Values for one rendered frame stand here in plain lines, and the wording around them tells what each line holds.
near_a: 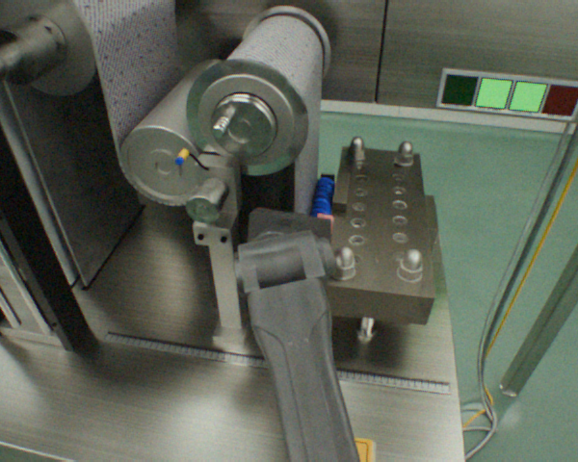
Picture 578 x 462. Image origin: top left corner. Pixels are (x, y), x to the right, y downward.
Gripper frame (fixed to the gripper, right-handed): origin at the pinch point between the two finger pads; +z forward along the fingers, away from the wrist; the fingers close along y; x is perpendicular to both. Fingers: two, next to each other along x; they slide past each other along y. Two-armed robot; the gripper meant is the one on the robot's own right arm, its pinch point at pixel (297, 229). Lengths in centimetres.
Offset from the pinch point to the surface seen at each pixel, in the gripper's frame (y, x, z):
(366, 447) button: 12.6, -24.7, -12.1
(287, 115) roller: -0.9, 15.0, -11.9
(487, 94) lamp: 29.3, 24.3, 20.5
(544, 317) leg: 71, -32, 75
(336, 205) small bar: 4.9, 2.9, 11.7
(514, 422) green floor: 74, -75, 85
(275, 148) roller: -2.3, 11.1, -9.6
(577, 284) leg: 74, -18, 64
